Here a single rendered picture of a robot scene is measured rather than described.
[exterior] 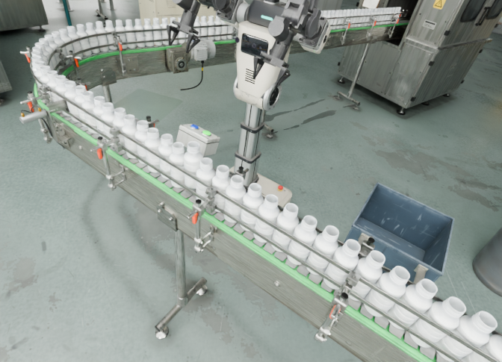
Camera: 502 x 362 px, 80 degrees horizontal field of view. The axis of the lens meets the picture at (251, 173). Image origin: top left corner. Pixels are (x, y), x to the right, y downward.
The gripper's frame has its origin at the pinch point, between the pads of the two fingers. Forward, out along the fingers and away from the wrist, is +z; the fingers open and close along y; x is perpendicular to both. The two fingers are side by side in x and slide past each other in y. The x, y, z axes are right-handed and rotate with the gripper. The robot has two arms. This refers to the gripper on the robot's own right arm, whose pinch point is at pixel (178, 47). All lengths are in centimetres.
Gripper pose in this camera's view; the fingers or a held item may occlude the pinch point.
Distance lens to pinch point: 144.3
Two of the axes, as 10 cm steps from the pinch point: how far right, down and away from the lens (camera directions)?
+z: -4.0, 8.8, 2.5
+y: 8.4, 4.6, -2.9
